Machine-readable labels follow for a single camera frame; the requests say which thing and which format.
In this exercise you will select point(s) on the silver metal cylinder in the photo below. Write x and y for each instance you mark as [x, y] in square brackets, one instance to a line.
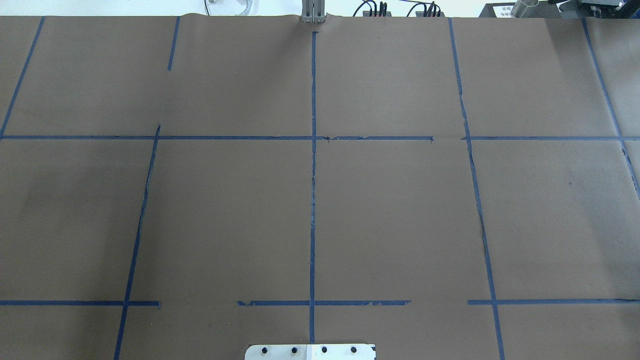
[524, 8]

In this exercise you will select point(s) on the aluminium frame post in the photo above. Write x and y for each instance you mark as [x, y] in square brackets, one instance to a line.
[313, 11]

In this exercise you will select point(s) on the white camera pole with base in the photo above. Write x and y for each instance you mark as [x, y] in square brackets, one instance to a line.
[310, 351]

